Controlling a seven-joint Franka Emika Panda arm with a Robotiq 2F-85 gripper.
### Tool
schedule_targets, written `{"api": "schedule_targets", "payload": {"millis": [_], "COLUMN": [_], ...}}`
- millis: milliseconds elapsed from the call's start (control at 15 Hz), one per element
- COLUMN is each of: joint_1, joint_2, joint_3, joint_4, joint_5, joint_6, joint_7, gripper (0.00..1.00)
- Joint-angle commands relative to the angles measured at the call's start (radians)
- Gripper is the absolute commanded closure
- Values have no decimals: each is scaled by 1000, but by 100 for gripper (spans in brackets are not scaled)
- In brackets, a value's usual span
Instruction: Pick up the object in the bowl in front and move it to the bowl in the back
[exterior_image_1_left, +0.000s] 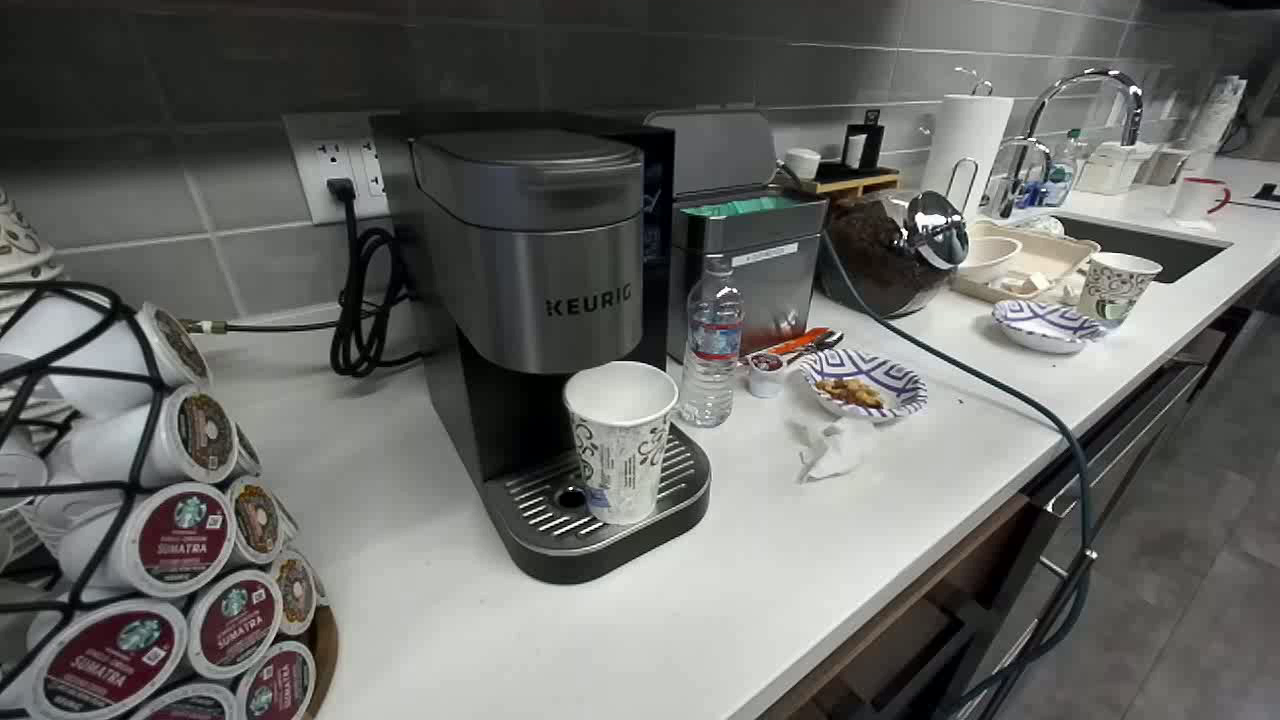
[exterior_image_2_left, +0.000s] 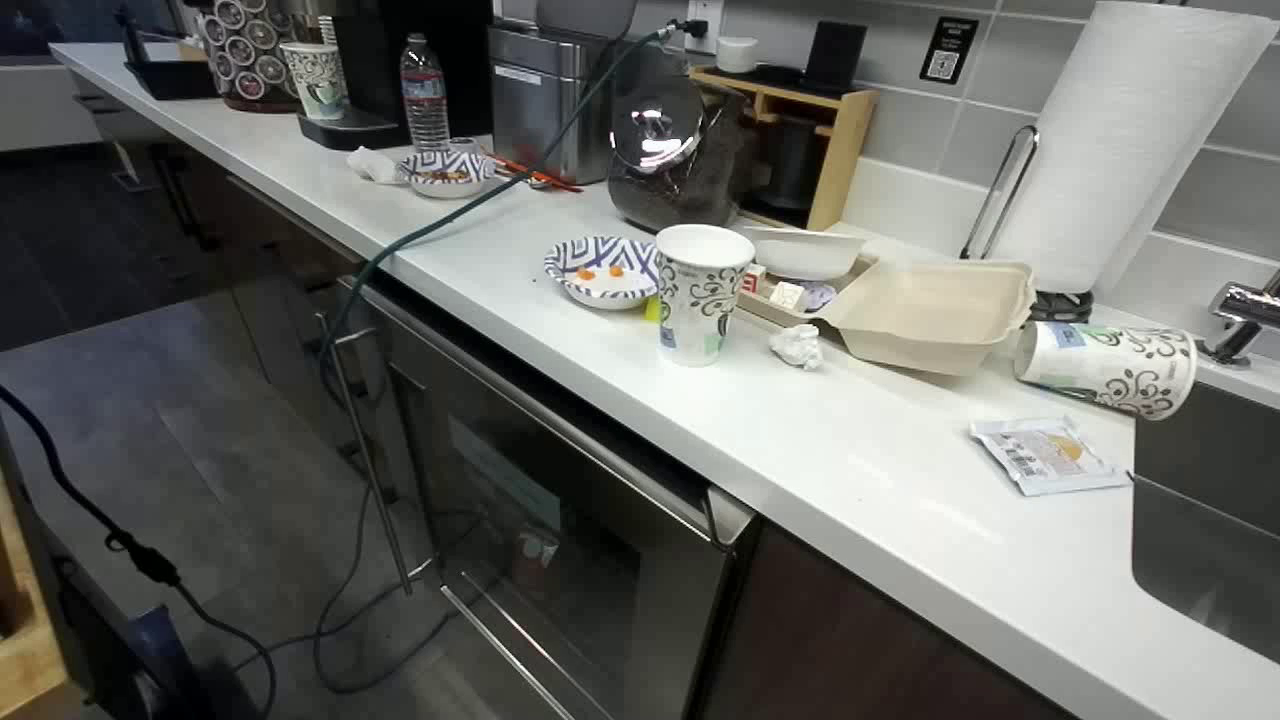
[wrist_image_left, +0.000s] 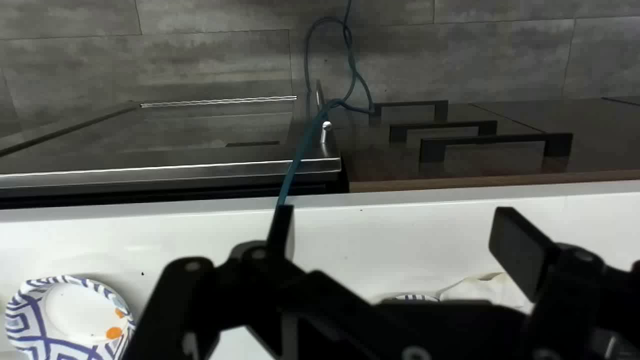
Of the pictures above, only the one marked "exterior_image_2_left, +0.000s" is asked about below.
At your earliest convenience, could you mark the clear plastic water bottle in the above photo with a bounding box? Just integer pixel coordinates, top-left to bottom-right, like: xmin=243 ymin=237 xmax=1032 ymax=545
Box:
xmin=396 ymin=32 xmax=457 ymax=157

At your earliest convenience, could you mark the black cylindrical appliance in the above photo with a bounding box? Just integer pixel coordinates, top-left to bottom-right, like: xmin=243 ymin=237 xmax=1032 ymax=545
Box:
xmin=742 ymin=116 xmax=833 ymax=225

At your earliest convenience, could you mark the red orange snack packet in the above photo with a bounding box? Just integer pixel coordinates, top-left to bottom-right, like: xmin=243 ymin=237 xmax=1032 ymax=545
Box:
xmin=499 ymin=157 xmax=582 ymax=195

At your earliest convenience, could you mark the chrome sink faucet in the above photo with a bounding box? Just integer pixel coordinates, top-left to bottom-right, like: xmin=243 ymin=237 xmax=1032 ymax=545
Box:
xmin=1196 ymin=273 xmax=1280 ymax=369

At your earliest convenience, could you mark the stainless steel dishwasher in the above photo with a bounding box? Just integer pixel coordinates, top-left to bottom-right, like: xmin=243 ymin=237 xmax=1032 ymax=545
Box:
xmin=355 ymin=282 xmax=756 ymax=720

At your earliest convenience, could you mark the flat printed sachet packet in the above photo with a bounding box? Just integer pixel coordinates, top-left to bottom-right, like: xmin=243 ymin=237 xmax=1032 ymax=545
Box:
xmin=967 ymin=410 xmax=1131 ymax=500

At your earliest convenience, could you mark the steel kitchen sink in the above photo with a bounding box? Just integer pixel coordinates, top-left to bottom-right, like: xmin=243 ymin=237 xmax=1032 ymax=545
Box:
xmin=1126 ymin=375 xmax=1280 ymax=667

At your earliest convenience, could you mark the patterned paper cup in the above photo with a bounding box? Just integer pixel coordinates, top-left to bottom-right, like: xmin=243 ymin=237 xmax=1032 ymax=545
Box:
xmin=274 ymin=38 xmax=350 ymax=129
xmin=1010 ymin=314 xmax=1201 ymax=423
xmin=653 ymin=218 xmax=759 ymax=369

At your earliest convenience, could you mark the wooden cutting board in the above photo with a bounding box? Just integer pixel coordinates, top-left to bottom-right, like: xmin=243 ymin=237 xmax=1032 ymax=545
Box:
xmin=684 ymin=58 xmax=878 ymax=231

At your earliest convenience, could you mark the black container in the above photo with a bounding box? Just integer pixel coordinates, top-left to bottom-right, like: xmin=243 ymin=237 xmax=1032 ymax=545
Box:
xmin=799 ymin=16 xmax=873 ymax=101

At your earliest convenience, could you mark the blue patterned plate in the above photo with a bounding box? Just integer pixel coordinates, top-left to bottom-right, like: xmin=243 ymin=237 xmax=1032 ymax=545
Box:
xmin=396 ymin=143 xmax=504 ymax=205

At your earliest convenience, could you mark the black tray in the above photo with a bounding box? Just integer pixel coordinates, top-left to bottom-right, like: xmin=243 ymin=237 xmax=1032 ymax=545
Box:
xmin=120 ymin=25 xmax=214 ymax=105

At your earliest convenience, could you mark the small white cup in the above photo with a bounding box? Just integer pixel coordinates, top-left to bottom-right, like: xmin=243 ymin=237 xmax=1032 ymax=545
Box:
xmin=712 ymin=32 xmax=759 ymax=74

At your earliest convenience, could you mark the glass coffee bean jar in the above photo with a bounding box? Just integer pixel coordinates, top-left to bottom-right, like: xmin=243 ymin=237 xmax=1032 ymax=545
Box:
xmin=605 ymin=56 xmax=750 ymax=231

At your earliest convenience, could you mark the plain white bowl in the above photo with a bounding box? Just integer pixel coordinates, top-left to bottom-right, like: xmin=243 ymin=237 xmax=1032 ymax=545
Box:
xmin=742 ymin=217 xmax=873 ymax=282

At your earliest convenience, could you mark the beige flat tray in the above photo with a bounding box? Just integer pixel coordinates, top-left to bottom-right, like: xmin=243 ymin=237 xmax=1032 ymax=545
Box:
xmin=810 ymin=254 xmax=1039 ymax=381

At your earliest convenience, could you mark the white wall outlet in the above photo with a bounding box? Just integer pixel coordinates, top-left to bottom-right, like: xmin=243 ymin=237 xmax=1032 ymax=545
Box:
xmin=679 ymin=0 xmax=726 ymax=56

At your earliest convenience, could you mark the blue patterned ceramic bowl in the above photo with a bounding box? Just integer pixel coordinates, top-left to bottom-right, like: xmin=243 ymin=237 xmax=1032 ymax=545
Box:
xmin=538 ymin=231 xmax=663 ymax=314

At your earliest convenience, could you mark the black wall sign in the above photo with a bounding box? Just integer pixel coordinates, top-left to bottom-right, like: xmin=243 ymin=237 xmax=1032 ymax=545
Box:
xmin=917 ymin=11 xmax=978 ymax=92

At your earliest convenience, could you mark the crumpled white napkin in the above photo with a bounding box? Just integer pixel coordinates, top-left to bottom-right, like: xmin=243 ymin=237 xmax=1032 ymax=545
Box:
xmin=348 ymin=143 xmax=411 ymax=186

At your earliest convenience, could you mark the small crumpled white paper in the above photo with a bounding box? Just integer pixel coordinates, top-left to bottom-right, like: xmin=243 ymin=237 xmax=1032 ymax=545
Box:
xmin=768 ymin=319 xmax=833 ymax=373

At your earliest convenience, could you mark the black floor cable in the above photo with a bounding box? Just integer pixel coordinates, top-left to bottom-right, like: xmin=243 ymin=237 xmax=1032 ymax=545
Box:
xmin=0 ymin=383 xmax=280 ymax=720

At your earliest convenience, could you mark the silver Keurig coffee machine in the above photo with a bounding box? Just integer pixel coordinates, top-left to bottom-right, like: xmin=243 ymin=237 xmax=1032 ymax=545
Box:
xmin=297 ymin=0 xmax=495 ymax=152

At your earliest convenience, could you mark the teal power cable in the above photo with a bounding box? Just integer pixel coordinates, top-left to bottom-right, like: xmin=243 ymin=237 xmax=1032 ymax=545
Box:
xmin=225 ymin=16 xmax=705 ymax=701

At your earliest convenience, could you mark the black wire pod rack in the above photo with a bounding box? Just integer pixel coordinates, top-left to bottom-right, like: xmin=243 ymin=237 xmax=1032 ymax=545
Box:
xmin=194 ymin=0 xmax=304 ymax=111

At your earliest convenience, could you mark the metal paper towel holder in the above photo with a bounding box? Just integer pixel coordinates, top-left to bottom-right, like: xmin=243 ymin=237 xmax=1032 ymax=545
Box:
xmin=957 ymin=119 xmax=1101 ymax=328

